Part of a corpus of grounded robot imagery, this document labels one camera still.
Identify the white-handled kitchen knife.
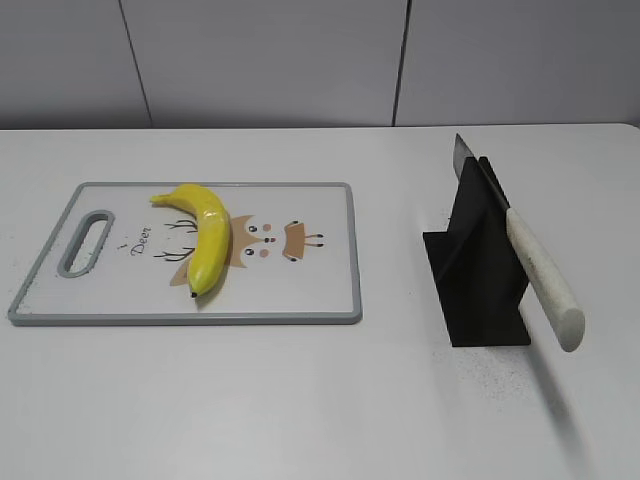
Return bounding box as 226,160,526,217
453,133,585,352

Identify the yellow plastic banana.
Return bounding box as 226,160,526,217
150,183,231,298

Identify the white grey-rimmed cutting board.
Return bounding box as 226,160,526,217
8,182,362,326

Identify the black knife stand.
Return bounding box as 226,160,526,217
423,156,531,347

